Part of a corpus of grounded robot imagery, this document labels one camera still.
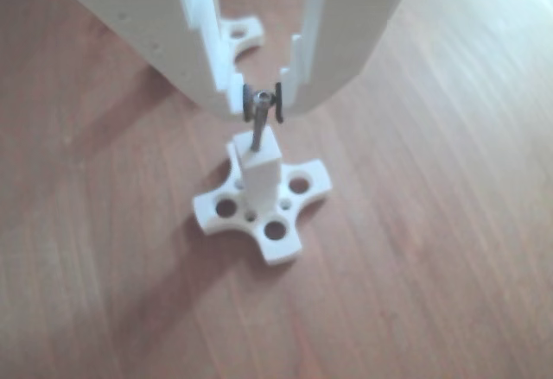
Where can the small metal screw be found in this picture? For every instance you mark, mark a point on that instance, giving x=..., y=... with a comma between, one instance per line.
x=260, y=124

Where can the white cross-base post stand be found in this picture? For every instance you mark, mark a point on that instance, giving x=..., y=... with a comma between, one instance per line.
x=261, y=176
x=255, y=29

